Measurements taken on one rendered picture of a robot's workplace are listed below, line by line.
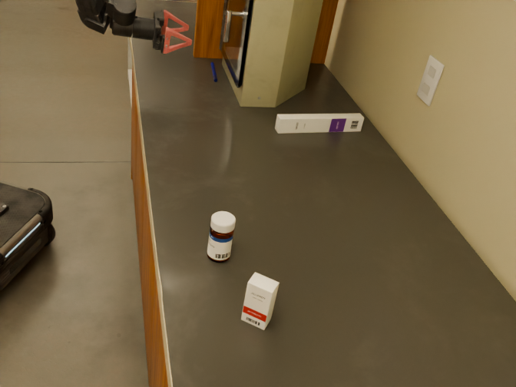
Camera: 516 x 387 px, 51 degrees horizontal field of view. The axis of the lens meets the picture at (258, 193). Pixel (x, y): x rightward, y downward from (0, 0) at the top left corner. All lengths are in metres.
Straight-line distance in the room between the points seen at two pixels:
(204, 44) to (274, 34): 0.43
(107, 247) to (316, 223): 1.45
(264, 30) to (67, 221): 1.48
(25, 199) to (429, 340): 1.80
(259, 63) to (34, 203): 1.20
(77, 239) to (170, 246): 1.49
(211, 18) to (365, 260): 1.08
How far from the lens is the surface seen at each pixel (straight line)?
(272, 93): 1.65
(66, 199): 2.80
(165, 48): 1.49
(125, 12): 1.45
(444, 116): 1.45
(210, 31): 1.93
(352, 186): 1.37
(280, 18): 1.57
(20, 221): 2.30
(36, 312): 2.27
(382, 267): 1.15
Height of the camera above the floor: 1.66
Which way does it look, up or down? 35 degrees down
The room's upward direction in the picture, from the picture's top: 10 degrees clockwise
